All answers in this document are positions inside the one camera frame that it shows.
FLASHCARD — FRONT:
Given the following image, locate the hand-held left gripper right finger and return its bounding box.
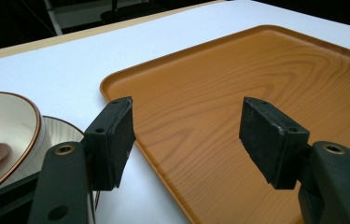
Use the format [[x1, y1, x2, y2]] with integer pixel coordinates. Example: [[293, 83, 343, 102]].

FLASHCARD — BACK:
[[238, 96, 350, 224]]

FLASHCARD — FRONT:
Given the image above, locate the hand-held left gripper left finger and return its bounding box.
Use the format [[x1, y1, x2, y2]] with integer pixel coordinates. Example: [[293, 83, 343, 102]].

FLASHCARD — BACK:
[[27, 95, 137, 224]]

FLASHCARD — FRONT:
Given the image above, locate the white ribbed plate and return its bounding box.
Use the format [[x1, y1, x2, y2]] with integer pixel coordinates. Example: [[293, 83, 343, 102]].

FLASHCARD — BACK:
[[0, 115, 101, 210]]

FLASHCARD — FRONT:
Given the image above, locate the wood-grain orange tray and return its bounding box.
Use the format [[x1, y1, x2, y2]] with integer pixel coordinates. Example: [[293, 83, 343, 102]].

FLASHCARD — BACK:
[[99, 24, 350, 224]]

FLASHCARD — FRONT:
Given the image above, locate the white bowl with brown rim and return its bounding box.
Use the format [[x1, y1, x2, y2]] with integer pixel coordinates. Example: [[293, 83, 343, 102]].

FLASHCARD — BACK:
[[0, 91, 51, 193]]

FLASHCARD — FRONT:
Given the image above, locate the white metal stand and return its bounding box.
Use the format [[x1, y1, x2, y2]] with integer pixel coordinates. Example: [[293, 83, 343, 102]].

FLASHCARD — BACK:
[[43, 0, 63, 36]]

